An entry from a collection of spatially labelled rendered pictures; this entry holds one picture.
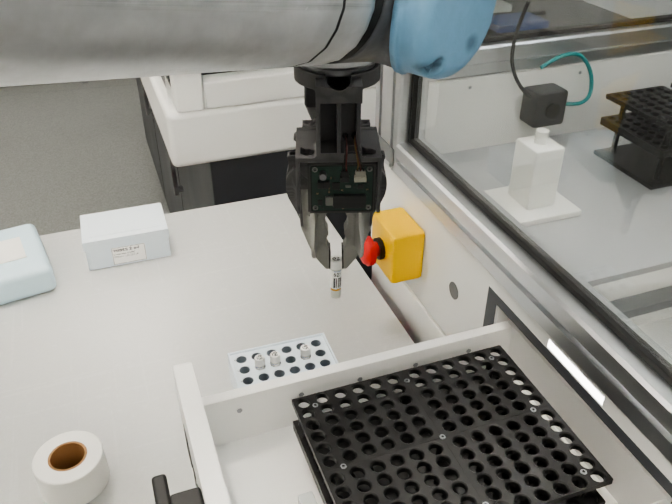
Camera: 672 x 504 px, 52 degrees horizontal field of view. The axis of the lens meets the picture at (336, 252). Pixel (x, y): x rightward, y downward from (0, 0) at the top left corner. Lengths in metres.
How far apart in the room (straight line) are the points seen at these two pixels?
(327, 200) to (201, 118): 0.71
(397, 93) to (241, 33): 0.62
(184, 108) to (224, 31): 0.97
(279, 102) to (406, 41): 0.94
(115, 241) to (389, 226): 0.44
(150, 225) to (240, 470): 0.52
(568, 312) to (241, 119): 0.79
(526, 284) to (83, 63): 0.51
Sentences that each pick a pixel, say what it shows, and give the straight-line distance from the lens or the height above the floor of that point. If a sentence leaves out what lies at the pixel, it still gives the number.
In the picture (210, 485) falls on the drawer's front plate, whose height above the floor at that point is 0.93.
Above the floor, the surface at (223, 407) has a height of 0.89.
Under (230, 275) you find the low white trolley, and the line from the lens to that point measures 1.06.
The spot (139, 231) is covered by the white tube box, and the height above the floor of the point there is 0.81.
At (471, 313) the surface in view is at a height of 0.87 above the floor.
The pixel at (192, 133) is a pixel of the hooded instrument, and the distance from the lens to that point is 1.27.
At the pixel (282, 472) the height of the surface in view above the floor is 0.84.
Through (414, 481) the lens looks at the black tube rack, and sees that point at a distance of 0.60.
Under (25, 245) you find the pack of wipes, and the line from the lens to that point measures 1.13.
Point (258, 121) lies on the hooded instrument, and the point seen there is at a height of 0.87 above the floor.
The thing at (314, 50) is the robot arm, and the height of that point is 1.27.
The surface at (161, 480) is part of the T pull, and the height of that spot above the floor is 0.91.
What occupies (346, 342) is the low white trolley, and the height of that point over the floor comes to 0.76.
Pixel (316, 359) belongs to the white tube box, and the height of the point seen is 0.80.
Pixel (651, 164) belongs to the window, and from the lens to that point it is 0.56.
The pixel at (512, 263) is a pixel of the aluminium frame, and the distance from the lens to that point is 0.70.
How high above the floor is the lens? 1.37
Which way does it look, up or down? 34 degrees down
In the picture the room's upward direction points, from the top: straight up
